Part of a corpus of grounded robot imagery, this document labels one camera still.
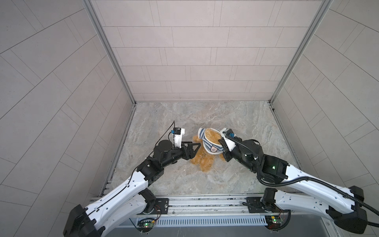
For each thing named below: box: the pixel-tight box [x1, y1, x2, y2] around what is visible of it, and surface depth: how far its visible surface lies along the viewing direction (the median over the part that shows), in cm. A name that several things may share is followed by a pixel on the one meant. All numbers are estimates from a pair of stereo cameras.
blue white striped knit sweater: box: [197, 127, 224, 155], surface depth 69 cm
